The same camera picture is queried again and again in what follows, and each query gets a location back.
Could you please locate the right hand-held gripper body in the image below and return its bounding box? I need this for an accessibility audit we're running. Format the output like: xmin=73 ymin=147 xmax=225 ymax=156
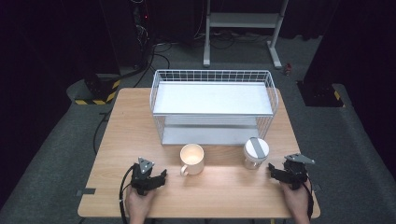
xmin=281 ymin=153 xmax=316 ymax=190

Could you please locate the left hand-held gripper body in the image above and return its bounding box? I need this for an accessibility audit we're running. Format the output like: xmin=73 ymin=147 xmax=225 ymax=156
xmin=130 ymin=157 xmax=157 ymax=196

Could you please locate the white cup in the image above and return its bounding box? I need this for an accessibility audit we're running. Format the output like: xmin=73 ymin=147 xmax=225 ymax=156
xmin=179 ymin=143 xmax=205 ymax=177

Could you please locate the white wire shelf rack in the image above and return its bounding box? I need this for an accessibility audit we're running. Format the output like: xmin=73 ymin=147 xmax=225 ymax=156
xmin=148 ymin=68 xmax=280 ymax=147

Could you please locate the person's right hand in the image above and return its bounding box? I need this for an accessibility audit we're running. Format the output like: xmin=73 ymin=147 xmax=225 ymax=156
xmin=279 ymin=182 xmax=312 ymax=224

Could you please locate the person's left hand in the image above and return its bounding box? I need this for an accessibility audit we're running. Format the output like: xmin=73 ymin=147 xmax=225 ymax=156
xmin=125 ymin=186 xmax=156 ymax=224

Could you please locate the black yellow striped stand base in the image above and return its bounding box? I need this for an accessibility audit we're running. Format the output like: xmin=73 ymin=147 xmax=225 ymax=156
xmin=297 ymin=80 xmax=346 ymax=108
xmin=74 ymin=73 xmax=121 ymax=105

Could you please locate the white metal stand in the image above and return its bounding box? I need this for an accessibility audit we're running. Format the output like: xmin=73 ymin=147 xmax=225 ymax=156
xmin=203 ymin=0 xmax=290 ymax=70

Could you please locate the left hand-held gripper cable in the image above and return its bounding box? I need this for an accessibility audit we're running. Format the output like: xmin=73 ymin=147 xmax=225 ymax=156
xmin=118 ymin=163 xmax=139 ymax=224

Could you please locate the hand-held gripper cable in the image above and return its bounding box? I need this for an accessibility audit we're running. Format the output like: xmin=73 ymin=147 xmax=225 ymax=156
xmin=118 ymin=163 xmax=139 ymax=224
xmin=303 ymin=175 xmax=315 ymax=220

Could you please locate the right hand-held gripper cable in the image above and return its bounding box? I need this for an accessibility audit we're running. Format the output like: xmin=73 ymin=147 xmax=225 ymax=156
xmin=303 ymin=175 xmax=315 ymax=220

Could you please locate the black floor cable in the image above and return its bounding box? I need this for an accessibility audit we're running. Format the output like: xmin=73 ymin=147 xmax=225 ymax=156
xmin=92 ymin=109 xmax=112 ymax=155

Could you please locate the bundle of floor cables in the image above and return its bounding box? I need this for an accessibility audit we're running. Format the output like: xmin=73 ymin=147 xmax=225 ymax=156
xmin=155 ymin=29 xmax=275 ymax=51

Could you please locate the dark equipment rack with cables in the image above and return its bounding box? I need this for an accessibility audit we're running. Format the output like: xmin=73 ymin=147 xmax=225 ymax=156
xmin=129 ymin=0 xmax=158 ymax=70

